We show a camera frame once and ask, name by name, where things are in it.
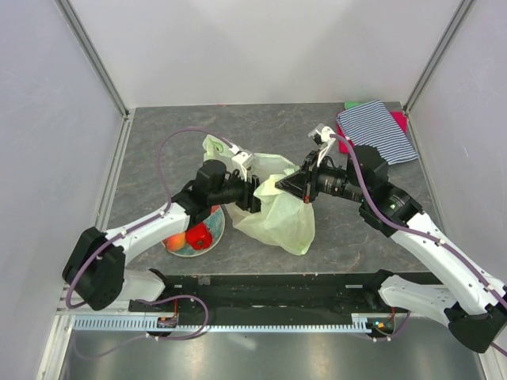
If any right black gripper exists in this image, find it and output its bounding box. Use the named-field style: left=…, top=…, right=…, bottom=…
left=276, top=149, right=368, bottom=203

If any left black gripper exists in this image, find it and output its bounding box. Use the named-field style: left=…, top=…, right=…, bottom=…
left=209, top=167, right=275, bottom=214

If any green avocado print plastic bag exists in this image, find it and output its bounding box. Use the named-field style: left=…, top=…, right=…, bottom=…
left=225, top=153, right=315, bottom=256

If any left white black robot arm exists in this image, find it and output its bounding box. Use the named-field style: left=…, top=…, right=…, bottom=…
left=62, top=159, right=261, bottom=311

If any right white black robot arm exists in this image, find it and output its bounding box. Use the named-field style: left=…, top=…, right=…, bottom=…
left=276, top=146, right=506, bottom=353

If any patterned ceramic plate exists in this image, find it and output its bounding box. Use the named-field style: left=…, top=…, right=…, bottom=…
left=162, top=206, right=225, bottom=258

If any red toy bell pepper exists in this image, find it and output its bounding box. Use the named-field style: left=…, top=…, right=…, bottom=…
left=185, top=222, right=213, bottom=250

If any magenta folded cloth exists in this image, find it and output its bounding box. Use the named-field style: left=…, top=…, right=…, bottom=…
left=337, top=111, right=409, bottom=157

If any red yellow toy peach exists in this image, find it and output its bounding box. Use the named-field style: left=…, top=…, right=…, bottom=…
left=163, top=232, right=186, bottom=252

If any green folded cloth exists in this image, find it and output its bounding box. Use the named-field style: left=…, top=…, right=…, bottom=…
left=344, top=101, right=363, bottom=109

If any blue white striped cloth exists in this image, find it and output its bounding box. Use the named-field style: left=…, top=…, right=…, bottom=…
left=337, top=101, right=418, bottom=165

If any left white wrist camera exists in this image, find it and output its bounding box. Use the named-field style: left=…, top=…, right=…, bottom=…
left=229, top=145, right=254, bottom=181

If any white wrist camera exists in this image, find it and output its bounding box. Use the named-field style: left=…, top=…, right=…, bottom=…
left=308, top=123, right=336, bottom=166
left=229, top=145, right=254, bottom=181

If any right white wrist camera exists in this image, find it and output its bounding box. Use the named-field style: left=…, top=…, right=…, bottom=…
left=308, top=123, right=336, bottom=166

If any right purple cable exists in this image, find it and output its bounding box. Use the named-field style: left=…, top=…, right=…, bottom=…
left=328, top=132, right=507, bottom=355

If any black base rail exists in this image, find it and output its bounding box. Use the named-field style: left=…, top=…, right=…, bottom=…
left=128, top=269, right=415, bottom=317

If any grey slotted cable duct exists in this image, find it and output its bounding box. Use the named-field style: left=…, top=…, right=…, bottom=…
left=73, top=313, right=393, bottom=333

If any right aluminium frame post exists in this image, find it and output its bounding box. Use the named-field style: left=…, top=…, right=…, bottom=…
left=402, top=0, right=476, bottom=116

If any aluminium frame post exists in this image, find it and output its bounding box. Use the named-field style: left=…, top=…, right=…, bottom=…
left=402, top=0, right=476, bottom=116
left=55, top=0, right=130, bottom=118

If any left aluminium frame post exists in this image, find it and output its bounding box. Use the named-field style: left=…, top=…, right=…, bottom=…
left=55, top=0, right=130, bottom=118

